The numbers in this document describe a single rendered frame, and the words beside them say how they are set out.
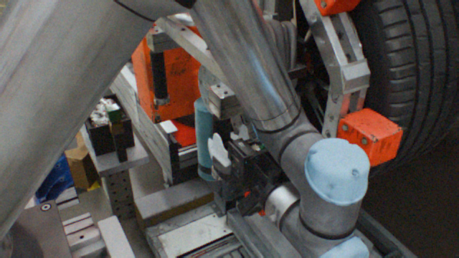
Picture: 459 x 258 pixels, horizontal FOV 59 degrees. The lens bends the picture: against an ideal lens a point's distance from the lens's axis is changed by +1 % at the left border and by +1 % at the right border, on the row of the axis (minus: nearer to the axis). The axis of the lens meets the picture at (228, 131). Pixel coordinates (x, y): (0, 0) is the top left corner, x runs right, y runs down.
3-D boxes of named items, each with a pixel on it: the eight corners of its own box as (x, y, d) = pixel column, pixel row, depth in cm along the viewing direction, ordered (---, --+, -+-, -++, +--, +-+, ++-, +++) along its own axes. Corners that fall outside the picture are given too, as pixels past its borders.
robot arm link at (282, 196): (315, 223, 65) (273, 242, 61) (297, 205, 68) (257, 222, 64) (321, 188, 60) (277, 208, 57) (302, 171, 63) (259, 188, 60)
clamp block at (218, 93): (262, 109, 76) (263, 84, 73) (220, 122, 73) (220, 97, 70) (248, 97, 80) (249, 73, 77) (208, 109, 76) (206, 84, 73)
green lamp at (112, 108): (122, 120, 124) (120, 108, 122) (110, 123, 122) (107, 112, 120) (119, 113, 127) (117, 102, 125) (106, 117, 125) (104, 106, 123)
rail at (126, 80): (190, 170, 173) (187, 128, 160) (170, 177, 169) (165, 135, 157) (70, 8, 349) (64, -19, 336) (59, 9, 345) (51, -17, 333)
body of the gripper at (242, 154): (262, 127, 71) (304, 165, 63) (259, 165, 76) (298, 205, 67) (224, 140, 68) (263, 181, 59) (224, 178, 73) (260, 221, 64)
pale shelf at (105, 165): (149, 162, 138) (148, 155, 137) (100, 178, 132) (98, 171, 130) (114, 105, 169) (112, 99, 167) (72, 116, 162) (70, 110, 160)
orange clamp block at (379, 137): (361, 134, 84) (395, 158, 78) (332, 145, 81) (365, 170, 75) (368, 106, 80) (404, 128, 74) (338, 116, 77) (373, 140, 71)
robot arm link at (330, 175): (282, 127, 52) (276, 189, 59) (329, 182, 44) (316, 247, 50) (334, 116, 55) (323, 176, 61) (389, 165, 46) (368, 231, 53)
